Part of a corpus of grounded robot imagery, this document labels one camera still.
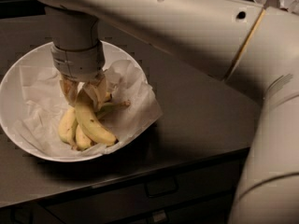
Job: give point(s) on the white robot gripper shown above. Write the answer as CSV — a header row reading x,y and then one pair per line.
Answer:
x,y
78,62

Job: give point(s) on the large front yellow banana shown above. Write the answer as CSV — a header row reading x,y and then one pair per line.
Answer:
x,y
89,123

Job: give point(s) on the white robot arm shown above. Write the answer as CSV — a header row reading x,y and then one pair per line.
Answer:
x,y
251,48

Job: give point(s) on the greenish middle banana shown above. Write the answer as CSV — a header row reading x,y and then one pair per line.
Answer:
x,y
82,140

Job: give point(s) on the large white bowl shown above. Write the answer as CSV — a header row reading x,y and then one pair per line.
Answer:
x,y
12,102

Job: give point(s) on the left yellow banana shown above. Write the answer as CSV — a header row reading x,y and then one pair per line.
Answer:
x,y
67,127

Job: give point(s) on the white crumpled paper sheet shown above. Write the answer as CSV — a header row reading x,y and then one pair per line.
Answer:
x,y
46,105

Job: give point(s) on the dark upper drawer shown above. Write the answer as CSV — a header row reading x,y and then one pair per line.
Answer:
x,y
121,202

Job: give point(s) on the dark drawer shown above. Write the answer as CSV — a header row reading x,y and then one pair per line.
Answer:
x,y
211,209
121,202

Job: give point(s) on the dark lower drawer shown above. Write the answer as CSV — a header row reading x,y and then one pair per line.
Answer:
x,y
211,209

